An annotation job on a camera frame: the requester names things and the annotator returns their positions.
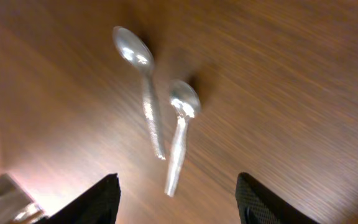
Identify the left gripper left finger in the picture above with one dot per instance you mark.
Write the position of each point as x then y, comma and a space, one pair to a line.
98, 205

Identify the white plastic cutlery tray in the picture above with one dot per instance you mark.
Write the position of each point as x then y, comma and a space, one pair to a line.
15, 205

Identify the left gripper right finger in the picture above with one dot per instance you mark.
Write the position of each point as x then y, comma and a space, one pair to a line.
259, 205

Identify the small steel teaspoon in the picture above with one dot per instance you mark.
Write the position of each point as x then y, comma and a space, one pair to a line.
187, 105
133, 50

